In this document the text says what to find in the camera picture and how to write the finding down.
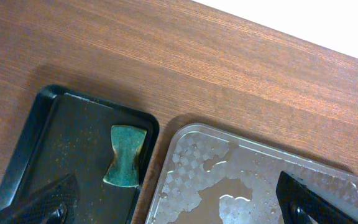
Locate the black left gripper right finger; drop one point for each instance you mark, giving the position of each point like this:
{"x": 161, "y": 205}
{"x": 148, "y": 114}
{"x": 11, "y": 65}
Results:
{"x": 300, "y": 202}

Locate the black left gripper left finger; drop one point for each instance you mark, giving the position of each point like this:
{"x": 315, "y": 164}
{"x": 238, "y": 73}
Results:
{"x": 54, "y": 203}

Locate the yellow green sponge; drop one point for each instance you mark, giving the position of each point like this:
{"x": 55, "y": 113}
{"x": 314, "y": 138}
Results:
{"x": 127, "y": 142}

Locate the black tray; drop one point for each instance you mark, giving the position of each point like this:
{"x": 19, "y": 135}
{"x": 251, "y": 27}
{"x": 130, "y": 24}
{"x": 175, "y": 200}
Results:
{"x": 68, "y": 132}

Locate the brown tray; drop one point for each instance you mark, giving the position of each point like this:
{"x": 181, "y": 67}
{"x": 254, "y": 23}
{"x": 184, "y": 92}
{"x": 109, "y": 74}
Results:
{"x": 212, "y": 176}

